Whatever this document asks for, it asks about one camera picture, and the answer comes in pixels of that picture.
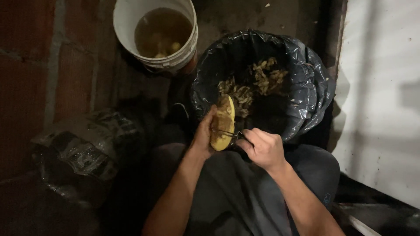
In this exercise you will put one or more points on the person's left hand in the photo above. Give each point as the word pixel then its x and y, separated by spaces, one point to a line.
pixel 202 134

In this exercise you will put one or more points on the person's right hand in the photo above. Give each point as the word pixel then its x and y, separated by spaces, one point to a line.
pixel 264 147

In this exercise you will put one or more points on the person's right fingers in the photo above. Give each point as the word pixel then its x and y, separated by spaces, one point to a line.
pixel 254 137

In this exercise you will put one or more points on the metal vegetable peeler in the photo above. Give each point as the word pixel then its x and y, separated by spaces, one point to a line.
pixel 229 133

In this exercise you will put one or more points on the partly peeled yellow potato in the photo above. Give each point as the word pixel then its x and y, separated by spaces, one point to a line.
pixel 223 124

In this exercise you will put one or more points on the heap of potato peels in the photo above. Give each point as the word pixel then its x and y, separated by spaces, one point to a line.
pixel 252 85

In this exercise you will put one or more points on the black garbage bag bin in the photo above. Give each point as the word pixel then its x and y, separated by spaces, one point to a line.
pixel 265 85

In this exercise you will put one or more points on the person's dark grey trousers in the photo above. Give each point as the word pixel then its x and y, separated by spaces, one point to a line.
pixel 242 196

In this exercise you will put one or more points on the person's black shoe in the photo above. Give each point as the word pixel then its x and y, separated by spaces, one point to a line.
pixel 179 113

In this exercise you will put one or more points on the peeled potatoes in water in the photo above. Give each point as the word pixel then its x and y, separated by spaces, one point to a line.
pixel 167 49

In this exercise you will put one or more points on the white appliance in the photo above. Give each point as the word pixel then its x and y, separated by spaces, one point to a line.
pixel 380 95

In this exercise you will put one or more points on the white plastic bucket with water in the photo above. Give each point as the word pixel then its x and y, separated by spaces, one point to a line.
pixel 154 36

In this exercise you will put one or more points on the dark plastic sack of potatoes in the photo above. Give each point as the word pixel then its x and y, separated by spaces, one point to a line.
pixel 82 154

